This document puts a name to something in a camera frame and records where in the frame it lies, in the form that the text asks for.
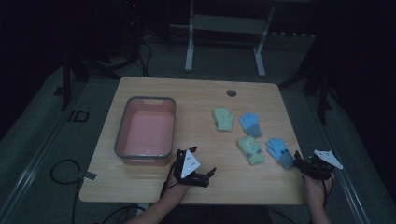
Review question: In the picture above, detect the blue knit glove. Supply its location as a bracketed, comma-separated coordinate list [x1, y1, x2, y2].
[265, 137, 295, 170]
[238, 112, 263, 138]

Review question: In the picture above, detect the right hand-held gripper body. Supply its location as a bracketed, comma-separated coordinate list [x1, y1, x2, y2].
[300, 149, 344, 182]

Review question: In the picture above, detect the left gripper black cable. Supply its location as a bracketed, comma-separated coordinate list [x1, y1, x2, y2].
[159, 160, 183, 199]

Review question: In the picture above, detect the person's dark clothing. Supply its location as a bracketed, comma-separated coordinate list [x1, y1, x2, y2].
[160, 204, 274, 224]

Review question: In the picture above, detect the person's left hand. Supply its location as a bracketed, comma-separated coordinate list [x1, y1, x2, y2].
[165, 173, 196, 201]

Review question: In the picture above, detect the green mitten with animal decoration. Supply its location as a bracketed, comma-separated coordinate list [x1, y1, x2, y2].
[237, 135, 266, 166]

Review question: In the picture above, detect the black background cable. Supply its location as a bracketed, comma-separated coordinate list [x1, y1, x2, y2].
[136, 40, 153, 78]

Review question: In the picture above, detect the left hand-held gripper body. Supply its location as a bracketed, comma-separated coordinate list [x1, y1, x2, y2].
[172, 148, 210, 189]

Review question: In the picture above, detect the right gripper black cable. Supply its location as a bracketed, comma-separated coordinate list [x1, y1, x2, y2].
[322, 177, 334, 209]

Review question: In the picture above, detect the pink plastic basin grey rim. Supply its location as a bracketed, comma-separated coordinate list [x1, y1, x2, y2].
[113, 96, 177, 166]

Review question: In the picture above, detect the black cable under table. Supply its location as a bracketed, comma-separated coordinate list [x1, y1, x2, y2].
[101, 203, 148, 224]

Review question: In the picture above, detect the black metal stand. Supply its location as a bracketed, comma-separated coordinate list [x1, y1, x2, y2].
[277, 35, 333, 126]
[60, 36, 143, 112]

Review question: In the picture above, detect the plain green knit mitten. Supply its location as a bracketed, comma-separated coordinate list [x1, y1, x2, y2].
[212, 107, 235, 133]

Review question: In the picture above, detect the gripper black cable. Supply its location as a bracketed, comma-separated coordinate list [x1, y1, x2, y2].
[159, 160, 183, 199]
[322, 177, 334, 209]

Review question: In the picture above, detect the black looped floor cable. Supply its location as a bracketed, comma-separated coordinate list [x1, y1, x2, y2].
[49, 159, 82, 224]

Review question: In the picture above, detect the white metal stand frame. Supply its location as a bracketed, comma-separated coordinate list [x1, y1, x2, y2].
[184, 0, 276, 78]

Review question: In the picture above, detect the person's right hand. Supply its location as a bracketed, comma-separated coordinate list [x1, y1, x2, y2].
[303, 173, 336, 204]

